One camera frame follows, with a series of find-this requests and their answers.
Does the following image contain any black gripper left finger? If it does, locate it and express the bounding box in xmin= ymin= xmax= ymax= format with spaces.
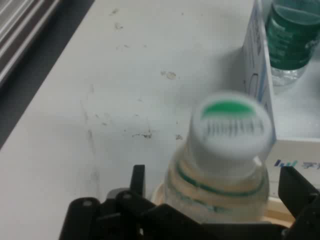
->
xmin=59 ymin=164 xmax=216 ymax=240

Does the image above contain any horizontal aluminium frame rail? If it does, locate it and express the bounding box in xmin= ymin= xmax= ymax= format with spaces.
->
xmin=0 ymin=0 xmax=61 ymax=86

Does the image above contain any white blue cardboard box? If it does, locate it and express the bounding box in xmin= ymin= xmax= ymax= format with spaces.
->
xmin=240 ymin=0 xmax=320 ymax=199

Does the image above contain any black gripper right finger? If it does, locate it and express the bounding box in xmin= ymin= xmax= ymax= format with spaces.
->
xmin=277 ymin=165 xmax=320 ymax=240

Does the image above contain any water bottle green label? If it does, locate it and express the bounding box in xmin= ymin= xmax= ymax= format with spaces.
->
xmin=264 ymin=0 xmax=320 ymax=87
xmin=162 ymin=90 xmax=275 ymax=225

